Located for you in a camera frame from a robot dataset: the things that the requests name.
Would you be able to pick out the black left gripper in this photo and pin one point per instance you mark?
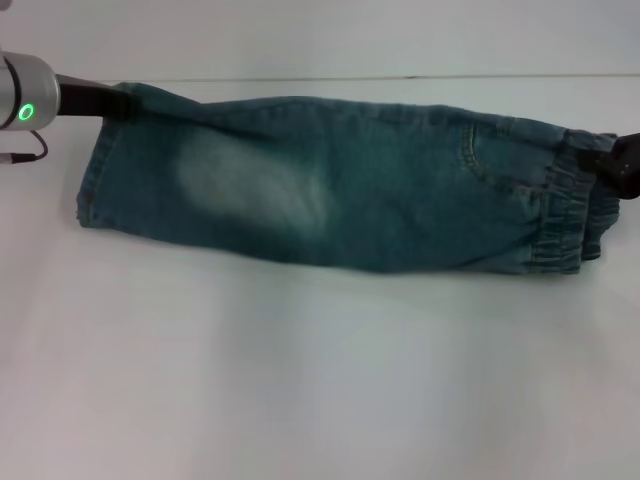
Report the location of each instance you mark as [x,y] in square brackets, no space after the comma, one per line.
[85,100]

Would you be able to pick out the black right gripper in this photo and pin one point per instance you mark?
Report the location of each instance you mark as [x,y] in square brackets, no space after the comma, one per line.
[630,165]

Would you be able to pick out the blue denim shorts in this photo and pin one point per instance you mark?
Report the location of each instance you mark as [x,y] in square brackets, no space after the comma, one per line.
[350,190]

